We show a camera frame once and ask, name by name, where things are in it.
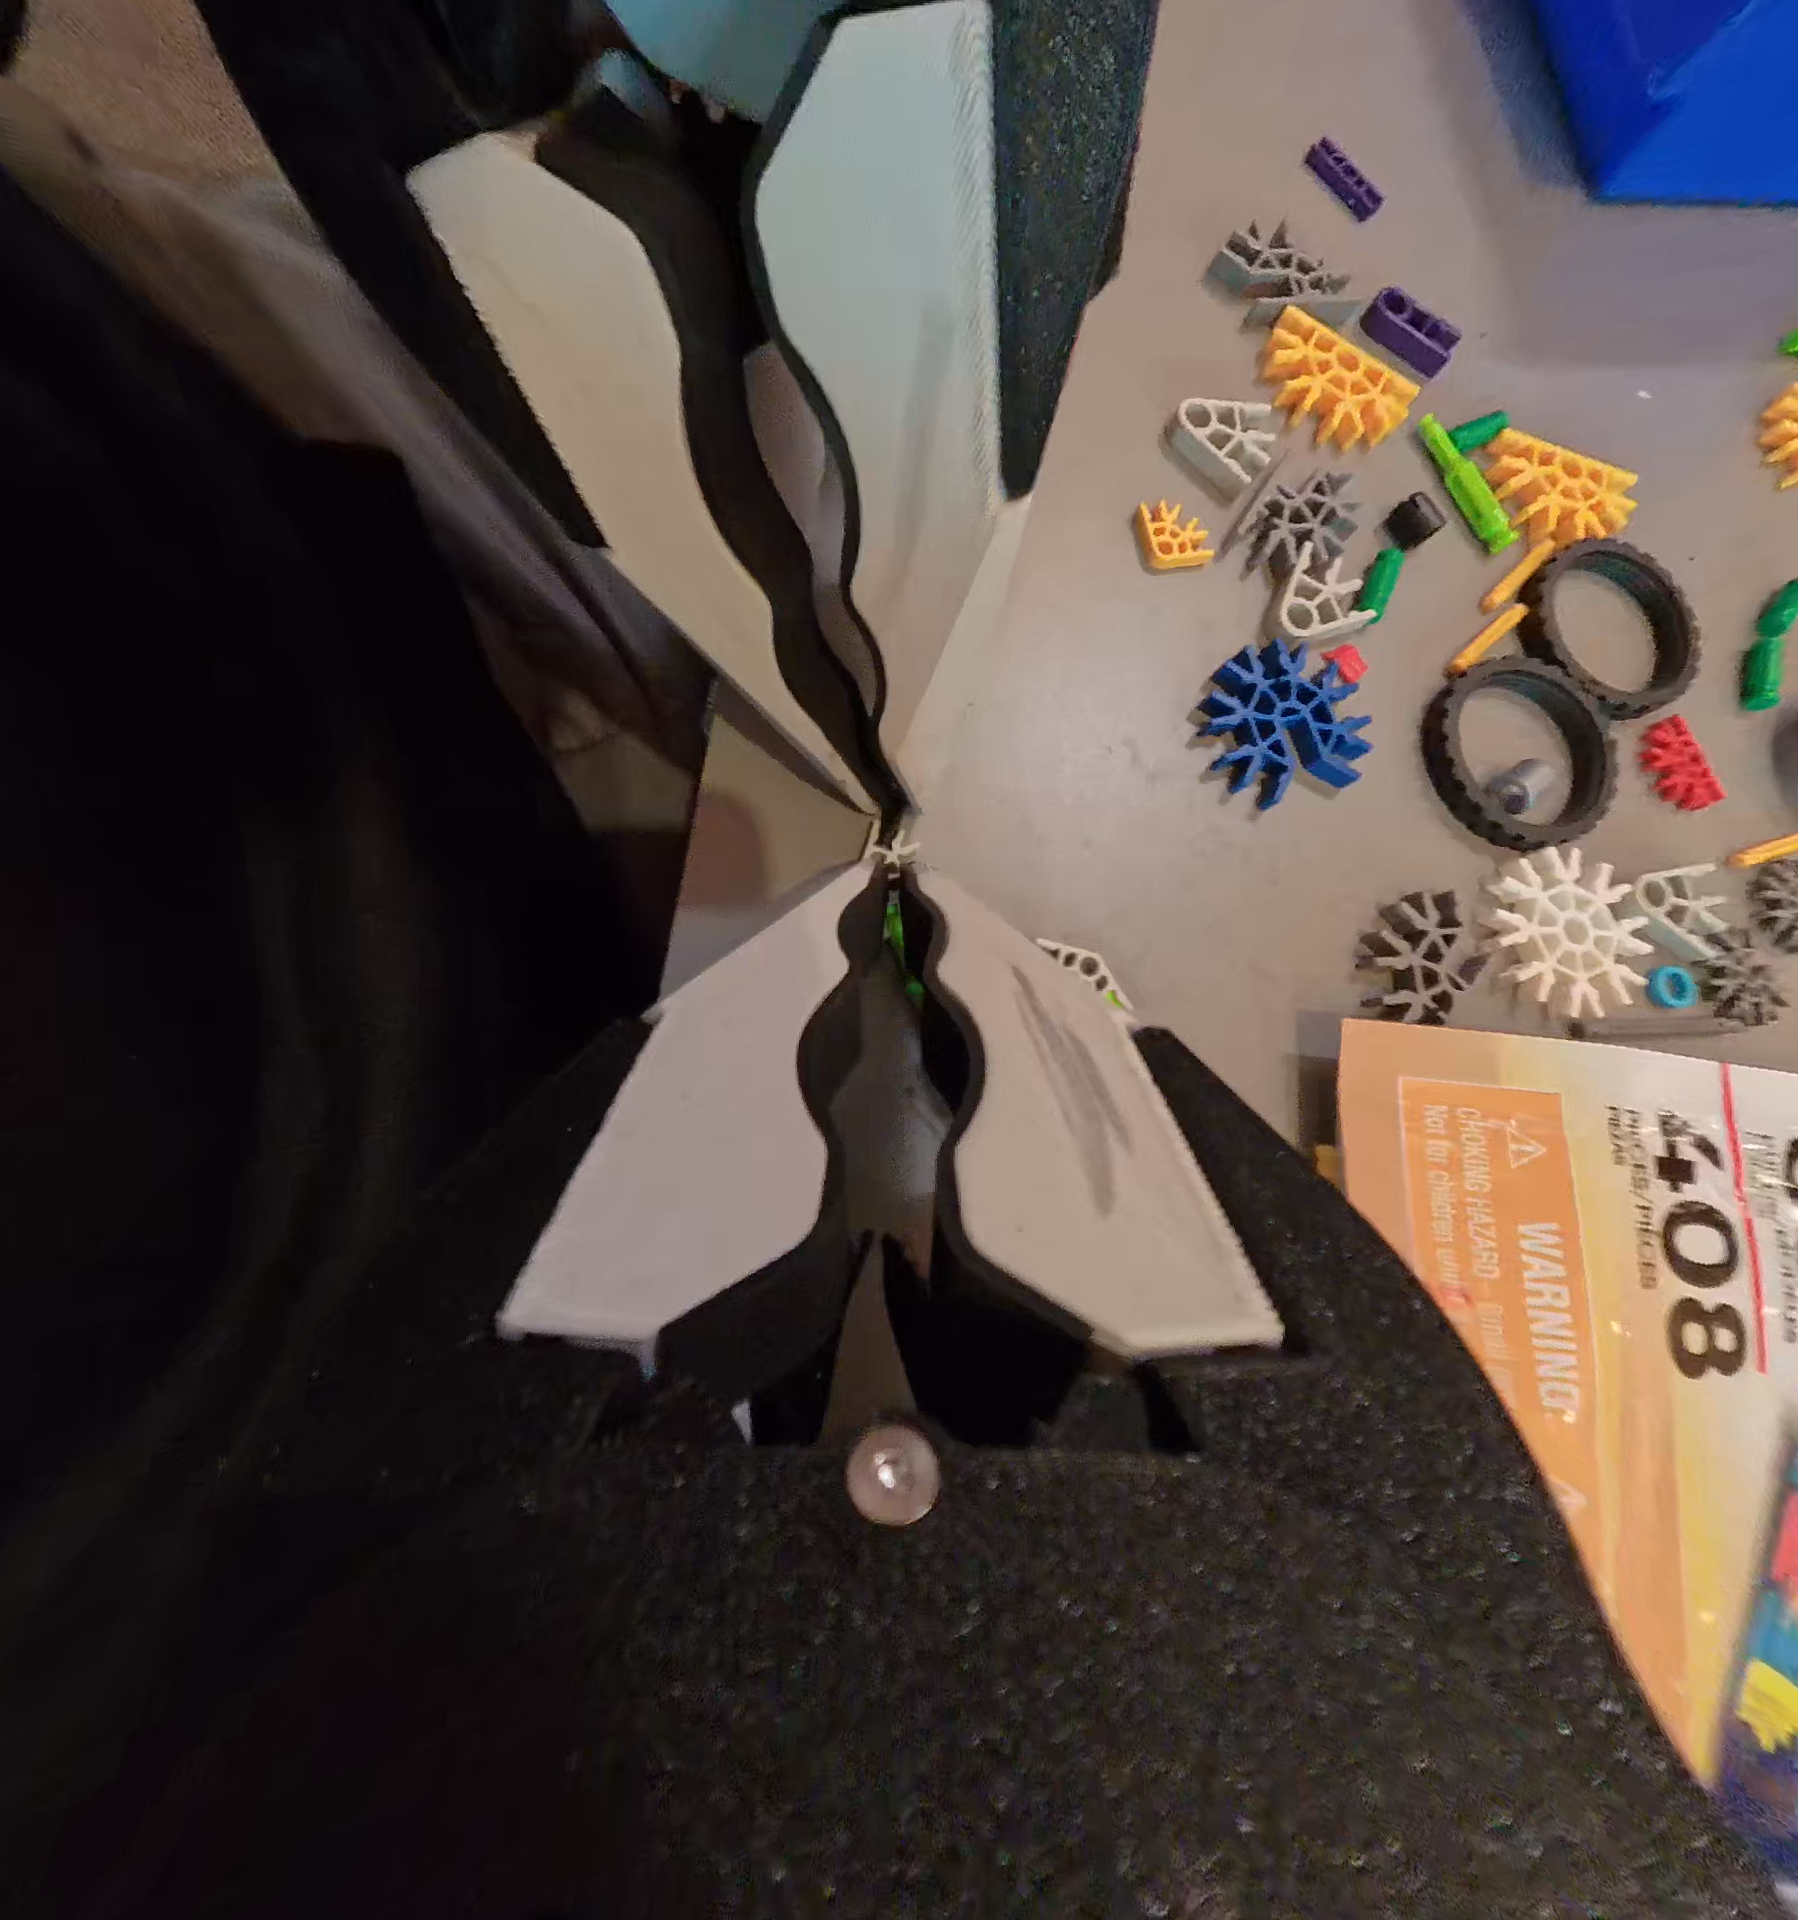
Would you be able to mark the orange toy rod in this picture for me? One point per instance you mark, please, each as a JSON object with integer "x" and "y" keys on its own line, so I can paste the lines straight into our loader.
{"x": 1779, "y": 849}
{"x": 1518, "y": 573}
{"x": 1487, "y": 639}

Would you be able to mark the blue snowflake connector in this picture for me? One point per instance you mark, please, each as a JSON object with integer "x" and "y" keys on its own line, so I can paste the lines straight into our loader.
{"x": 1266, "y": 728}

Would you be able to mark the red fan connector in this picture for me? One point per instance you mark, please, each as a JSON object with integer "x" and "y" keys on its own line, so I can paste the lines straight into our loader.
{"x": 1680, "y": 764}

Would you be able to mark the long grey toy rod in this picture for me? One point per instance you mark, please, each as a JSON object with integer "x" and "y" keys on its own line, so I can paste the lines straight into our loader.
{"x": 1658, "y": 1026}

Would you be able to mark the small yellow connector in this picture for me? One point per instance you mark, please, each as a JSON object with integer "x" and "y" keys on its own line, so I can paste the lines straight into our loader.
{"x": 1169, "y": 543}

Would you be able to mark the grey fan connector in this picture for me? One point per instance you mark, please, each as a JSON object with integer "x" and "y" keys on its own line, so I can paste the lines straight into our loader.
{"x": 1276, "y": 276}

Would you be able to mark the small grey cylinder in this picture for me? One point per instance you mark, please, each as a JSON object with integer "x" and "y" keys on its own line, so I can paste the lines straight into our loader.
{"x": 1526, "y": 783}

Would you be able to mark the building set instruction booklet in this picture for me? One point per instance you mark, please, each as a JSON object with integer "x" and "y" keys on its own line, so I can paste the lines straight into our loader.
{"x": 1589, "y": 1200}

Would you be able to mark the small black cap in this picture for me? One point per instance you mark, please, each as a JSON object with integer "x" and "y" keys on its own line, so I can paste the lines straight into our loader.
{"x": 1414, "y": 522}

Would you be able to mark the green rod with grey connector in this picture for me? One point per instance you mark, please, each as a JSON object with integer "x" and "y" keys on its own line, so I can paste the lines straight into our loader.
{"x": 895, "y": 941}

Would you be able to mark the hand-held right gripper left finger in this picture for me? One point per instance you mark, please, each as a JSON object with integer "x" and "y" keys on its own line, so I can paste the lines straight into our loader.
{"x": 675, "y": 1140}

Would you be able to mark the chunky purple connector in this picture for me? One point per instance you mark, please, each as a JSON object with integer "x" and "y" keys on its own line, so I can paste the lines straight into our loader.
{"x": 1406, "y": 332}

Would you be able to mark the black toy tyre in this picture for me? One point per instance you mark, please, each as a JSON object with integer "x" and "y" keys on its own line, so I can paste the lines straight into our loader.
{"x": 1438, "y": 756}
{"x": 1528, "y": 630}

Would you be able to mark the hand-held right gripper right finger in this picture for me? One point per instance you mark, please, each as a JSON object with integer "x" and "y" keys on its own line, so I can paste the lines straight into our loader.
{"x": 1108, "y": 1185}

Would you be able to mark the dark grey snowflake connector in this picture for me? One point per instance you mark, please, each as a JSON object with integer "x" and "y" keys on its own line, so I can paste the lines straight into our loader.
{"x": 1788, "y": 913}
{"x": 1299, "y": 524}
{"x": 1736, "y": 987}

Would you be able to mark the slim purple connector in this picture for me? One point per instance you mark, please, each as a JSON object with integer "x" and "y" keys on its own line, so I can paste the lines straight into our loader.
{"x": 1346, "y": 177}

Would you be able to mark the small red toy piece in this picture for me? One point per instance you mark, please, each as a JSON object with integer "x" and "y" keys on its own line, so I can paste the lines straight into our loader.
{"x": 1346, "y": 661}

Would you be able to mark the light grey wedge connector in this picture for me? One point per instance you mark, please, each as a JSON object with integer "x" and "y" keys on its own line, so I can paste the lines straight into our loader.
{"x": 1210, "y": 449}
{"x": 1672, "y": 914}
{"x": 1305, "y": 607}

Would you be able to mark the blue plastic box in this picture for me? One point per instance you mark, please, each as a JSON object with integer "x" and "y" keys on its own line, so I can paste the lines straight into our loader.
{"x": 1710, "y": 89}

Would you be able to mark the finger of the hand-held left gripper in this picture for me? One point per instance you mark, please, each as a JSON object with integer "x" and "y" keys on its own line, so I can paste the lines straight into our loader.
{"x": 570, "y": 331}
{"x": 899, "y": 299}

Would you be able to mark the dark green short rod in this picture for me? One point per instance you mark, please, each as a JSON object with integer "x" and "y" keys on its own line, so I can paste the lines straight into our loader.
{"x": 1762, "y": 675}
{"x": 1383, "y": 583}
{"x": 1784, "y": 604}
{"x": 1480, "y": 430}

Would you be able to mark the white snowflake connector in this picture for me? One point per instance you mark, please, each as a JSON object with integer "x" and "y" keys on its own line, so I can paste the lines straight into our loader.
{"x": 1548, "y": 934}

